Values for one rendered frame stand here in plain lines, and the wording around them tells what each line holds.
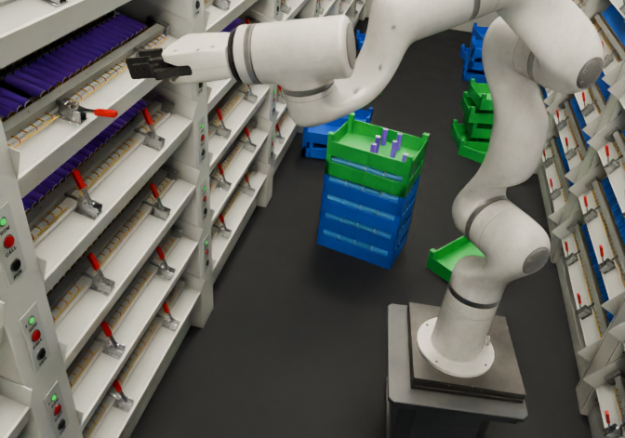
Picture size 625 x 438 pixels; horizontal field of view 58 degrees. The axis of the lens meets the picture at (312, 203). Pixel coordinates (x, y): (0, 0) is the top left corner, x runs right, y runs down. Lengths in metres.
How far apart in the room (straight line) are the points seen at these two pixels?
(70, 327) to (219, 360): 0.71
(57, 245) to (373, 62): 0.60
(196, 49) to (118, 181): 0.45
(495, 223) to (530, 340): 0.90
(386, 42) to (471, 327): 0.74
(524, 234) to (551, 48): 0.38
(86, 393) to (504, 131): 0.97
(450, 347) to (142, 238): 0.76
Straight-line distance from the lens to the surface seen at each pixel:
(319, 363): 1.79
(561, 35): 0.99
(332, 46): 0.77
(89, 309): 1.20
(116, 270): 1.27
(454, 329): 1.38
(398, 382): 1.42
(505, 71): 1.10
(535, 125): 1.11
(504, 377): 1.47
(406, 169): 1.89
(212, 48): 0.82
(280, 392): 1.72
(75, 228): 1.09
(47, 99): 1.01
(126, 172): 1.22
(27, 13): 0.90
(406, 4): 0.84
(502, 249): 1.19
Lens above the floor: 1.37
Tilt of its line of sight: 35 degrees down
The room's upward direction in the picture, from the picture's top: 5 degrees clockwise
